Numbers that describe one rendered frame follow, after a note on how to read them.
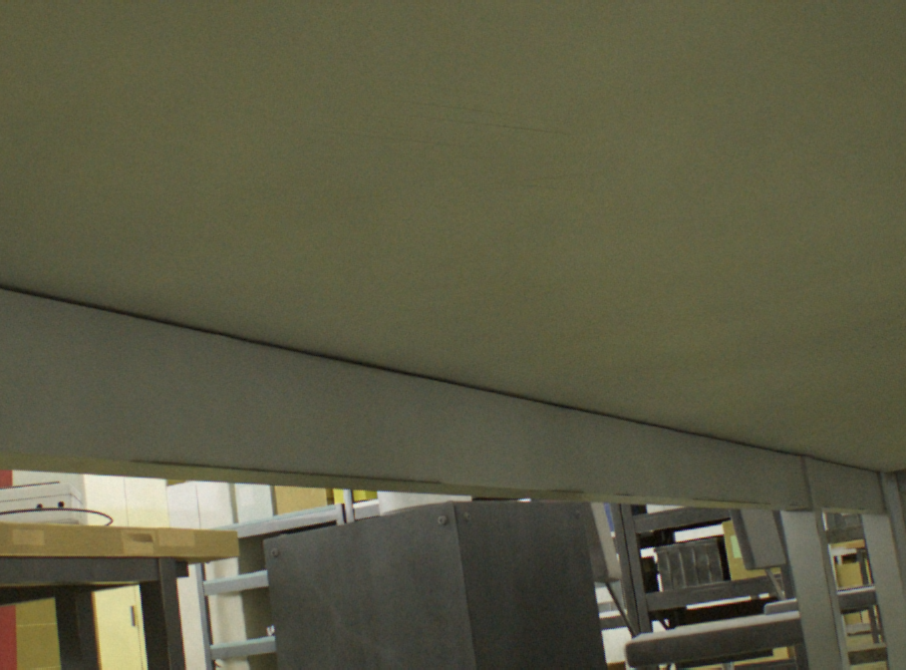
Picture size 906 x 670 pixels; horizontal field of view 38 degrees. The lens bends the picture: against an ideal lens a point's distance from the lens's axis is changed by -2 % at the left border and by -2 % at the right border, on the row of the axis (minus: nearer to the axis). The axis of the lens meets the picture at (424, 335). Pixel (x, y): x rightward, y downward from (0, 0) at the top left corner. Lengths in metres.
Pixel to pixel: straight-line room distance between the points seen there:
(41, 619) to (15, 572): 9.18
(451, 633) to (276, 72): 0.94
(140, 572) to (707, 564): 4.21
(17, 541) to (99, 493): 6.09
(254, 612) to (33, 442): 7.13
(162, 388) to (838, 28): 0.31
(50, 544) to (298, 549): 0.88
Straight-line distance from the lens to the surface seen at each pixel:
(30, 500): 2.26
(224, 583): 7.47
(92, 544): 2.25
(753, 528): 5.15
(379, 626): 1.28
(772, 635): 2.86
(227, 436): 0.58
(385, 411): 0.70
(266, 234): 0.47
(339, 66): 0.34
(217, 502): 7.62
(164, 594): 2.41
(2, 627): 4.42
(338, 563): 1.31
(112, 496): 8.12
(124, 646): 8.07
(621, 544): 6.35
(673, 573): 6.31
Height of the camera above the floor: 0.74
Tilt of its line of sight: 13 degrees up
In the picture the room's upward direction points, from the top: 8 degrees counter-clockwise
